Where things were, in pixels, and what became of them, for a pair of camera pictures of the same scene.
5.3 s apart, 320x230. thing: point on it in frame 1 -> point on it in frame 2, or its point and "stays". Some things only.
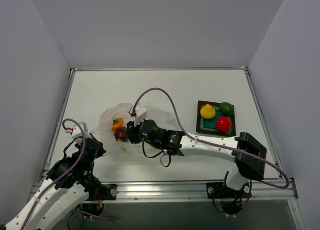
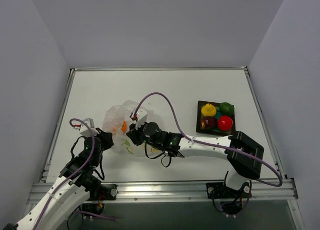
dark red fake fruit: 121,134 -> 208,122
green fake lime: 227,109 stays
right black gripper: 132,135 stays
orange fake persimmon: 117,123 -> 124,128
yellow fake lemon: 207,112 stays
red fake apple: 223,124 stays
